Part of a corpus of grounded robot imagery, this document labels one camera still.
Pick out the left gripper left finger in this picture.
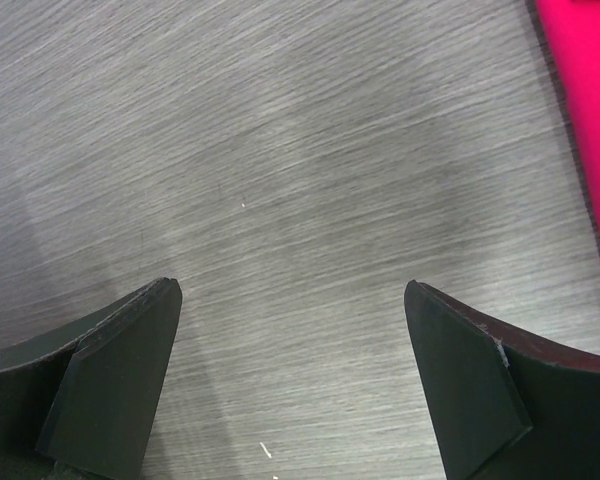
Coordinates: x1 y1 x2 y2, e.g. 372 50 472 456
0 278 182 479

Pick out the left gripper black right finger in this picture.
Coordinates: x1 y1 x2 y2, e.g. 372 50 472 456
404 280 600 479

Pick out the pink t shirt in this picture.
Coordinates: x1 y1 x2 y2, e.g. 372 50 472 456
535 0 600 232

